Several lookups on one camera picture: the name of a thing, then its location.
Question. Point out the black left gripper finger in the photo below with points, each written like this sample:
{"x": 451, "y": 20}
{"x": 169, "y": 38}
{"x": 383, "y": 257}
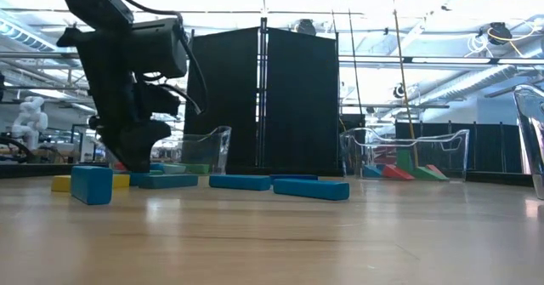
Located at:
{"x": 140, "y": 144}
{"x": 111, "y": 138}

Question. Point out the small red block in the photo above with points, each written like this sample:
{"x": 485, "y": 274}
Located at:
{"x": 120, "y": 166}

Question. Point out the small light cyan cube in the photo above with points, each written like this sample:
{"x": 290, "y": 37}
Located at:
{"x": 174, "y": 168}

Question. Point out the long teal block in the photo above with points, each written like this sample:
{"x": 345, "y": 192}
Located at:
{"x": 168, "y": 181}

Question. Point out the small green cube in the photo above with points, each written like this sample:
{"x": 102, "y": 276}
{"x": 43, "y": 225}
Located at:
{"x": 196, "y": 168}

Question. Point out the long yellow block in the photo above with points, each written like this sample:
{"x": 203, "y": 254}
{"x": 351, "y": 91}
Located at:
{"x": 60, "y": 184}

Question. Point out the long dark blue block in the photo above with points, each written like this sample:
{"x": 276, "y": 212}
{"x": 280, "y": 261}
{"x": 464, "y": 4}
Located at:
{"x": 293, "y": 177}

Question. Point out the medium blue block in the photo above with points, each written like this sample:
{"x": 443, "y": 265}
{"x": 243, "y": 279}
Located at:
{"x": 372, "y": 172}

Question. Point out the medium green block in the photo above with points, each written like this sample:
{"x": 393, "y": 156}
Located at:
{"x": 406, "y": 161}

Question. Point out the blue upright cube block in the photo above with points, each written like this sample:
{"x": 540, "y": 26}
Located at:
{"x": 91, "y": 185}

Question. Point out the white robot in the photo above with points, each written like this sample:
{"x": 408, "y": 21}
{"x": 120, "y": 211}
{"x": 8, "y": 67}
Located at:
{"x": 30, "y": 121}

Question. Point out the black folding partition screen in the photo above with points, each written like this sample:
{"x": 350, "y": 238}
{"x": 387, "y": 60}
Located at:
{"x": 297, "y": 106}

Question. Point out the small black ceiling reel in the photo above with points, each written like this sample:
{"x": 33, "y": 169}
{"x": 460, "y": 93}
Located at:
{"x": 398, "y": 91}

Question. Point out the large clear plastic bin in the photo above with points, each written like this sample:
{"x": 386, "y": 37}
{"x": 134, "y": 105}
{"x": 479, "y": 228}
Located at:
{"x": 531, "y": 140}

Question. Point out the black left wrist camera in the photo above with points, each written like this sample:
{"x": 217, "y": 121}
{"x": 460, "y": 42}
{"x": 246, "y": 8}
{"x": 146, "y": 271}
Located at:
{"x": 159, "y": 47}

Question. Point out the black overhead camera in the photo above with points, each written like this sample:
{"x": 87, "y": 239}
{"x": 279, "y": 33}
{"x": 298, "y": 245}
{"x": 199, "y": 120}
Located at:
{"x": 306, "y": 26}

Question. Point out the low black partition wall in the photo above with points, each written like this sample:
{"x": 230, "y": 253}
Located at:
{"x": 489, "y": 149}

